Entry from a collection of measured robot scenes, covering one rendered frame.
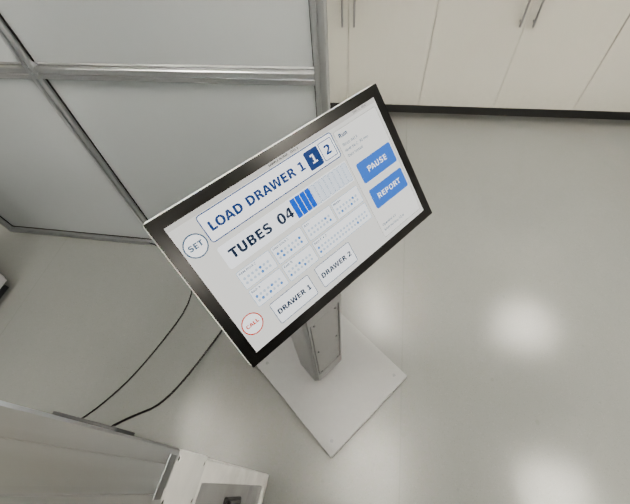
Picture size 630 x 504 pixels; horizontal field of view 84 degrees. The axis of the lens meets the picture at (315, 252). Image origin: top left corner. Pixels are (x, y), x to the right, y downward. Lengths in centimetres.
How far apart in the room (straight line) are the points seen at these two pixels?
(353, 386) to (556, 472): 80
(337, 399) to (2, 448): 131
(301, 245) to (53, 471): 45
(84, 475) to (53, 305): 187
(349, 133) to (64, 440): 62
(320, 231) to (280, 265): 10
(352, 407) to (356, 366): 17
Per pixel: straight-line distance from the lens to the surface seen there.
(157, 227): 59
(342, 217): 70
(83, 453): 49
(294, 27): 114
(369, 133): 75
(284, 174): 64
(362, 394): 160
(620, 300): 222
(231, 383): 171
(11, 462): 42
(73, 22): 144
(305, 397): 160
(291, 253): 65
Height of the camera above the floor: 159
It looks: 55 degrees down
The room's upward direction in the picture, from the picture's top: 7 degrees counter-clockwise
